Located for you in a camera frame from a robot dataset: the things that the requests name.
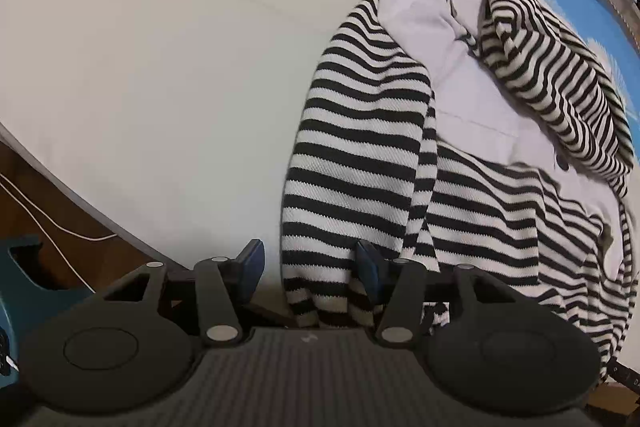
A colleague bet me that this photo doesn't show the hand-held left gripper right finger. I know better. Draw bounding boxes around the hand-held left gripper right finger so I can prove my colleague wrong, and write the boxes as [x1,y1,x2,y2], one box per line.
[354,240,506,350]

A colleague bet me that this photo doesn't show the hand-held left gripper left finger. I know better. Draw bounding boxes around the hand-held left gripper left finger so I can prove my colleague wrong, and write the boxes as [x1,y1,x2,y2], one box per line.
[100,238,266,349]

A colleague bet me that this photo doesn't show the black white striped hooded top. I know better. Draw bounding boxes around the black white striped hooded top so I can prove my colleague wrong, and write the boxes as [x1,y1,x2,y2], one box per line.
[279,0,640,384]

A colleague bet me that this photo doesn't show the teal plastic object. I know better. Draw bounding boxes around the teal plastic object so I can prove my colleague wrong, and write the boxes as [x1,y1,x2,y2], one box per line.
[0,234,97,390]

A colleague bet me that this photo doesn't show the white cable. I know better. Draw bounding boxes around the white cable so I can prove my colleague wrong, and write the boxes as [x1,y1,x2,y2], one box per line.
[0,172,117,294]

